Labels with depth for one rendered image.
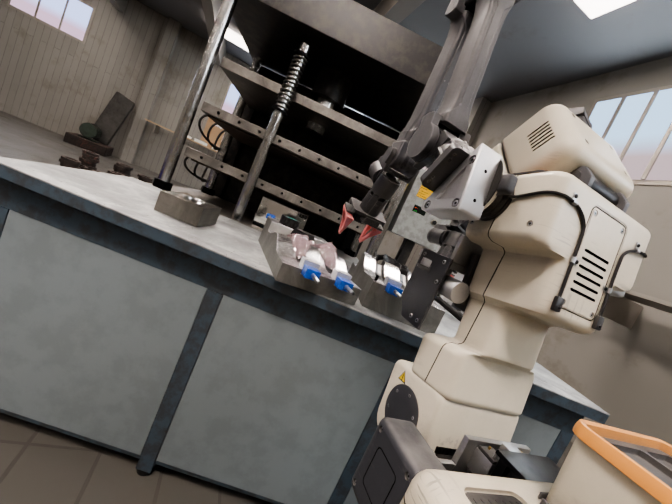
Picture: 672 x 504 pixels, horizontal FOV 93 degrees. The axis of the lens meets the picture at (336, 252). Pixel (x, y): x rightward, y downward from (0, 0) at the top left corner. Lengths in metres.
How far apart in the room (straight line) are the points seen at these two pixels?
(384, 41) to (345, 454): 1.80
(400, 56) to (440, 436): 1.65
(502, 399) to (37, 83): 11.60
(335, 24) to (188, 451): 1.89
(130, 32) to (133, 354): 10.53
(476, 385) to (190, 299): 0.80
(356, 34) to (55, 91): 10.20
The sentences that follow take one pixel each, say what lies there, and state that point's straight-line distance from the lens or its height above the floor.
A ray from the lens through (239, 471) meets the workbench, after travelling 1.31.
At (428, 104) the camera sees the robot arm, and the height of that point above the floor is 1.35.
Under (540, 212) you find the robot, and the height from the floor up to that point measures 1.16.
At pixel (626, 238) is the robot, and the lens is 0.74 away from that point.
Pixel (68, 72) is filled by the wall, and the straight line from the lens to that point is 11.48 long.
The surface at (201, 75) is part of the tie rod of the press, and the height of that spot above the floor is 1.39.
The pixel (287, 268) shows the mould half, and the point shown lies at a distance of 0.88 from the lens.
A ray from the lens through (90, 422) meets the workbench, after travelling 1.37.
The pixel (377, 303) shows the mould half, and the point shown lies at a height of 0.83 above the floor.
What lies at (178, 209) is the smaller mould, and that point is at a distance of 1.19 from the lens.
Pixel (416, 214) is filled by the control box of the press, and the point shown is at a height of 1.22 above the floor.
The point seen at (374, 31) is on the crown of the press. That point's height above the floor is 1.92.
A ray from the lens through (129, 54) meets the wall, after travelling 11.21.
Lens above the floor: 1.03
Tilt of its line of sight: 6 degrees down
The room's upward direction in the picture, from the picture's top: 24 degrees clockwise
